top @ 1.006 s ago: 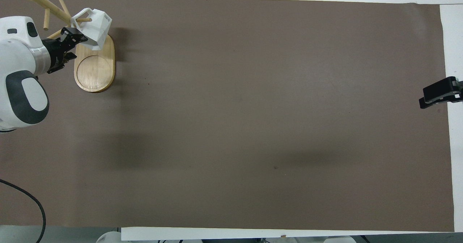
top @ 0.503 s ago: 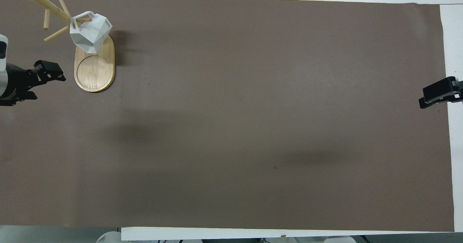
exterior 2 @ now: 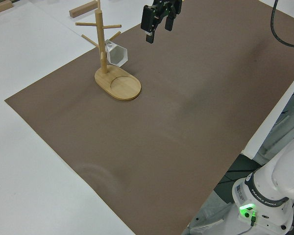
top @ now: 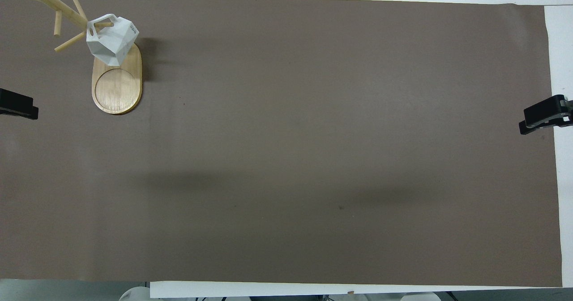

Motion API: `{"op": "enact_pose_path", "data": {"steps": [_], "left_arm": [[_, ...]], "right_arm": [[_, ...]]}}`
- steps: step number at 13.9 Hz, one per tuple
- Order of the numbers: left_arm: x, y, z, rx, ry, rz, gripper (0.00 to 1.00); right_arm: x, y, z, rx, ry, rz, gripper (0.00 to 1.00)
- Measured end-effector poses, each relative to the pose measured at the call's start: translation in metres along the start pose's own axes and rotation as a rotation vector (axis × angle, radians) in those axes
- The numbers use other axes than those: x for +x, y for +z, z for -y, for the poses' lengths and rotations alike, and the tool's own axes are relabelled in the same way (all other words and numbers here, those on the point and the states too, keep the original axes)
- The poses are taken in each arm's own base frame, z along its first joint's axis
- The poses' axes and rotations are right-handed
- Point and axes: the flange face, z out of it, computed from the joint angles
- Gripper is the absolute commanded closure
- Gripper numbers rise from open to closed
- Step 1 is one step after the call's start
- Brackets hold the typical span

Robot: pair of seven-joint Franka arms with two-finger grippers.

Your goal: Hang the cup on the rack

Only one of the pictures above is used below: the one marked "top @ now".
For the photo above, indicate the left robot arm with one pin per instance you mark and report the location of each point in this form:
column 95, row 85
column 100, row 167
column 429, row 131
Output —
column 133, row 294

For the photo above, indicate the wooden cup rack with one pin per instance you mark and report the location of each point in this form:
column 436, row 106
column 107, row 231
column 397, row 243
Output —
column 117, row 86

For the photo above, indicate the white faceted cup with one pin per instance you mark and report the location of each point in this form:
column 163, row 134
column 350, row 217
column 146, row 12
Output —
column 113, row 41

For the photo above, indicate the black stand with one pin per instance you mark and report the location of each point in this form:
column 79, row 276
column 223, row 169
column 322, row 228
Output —
column 544, row 115
column 15, row 104

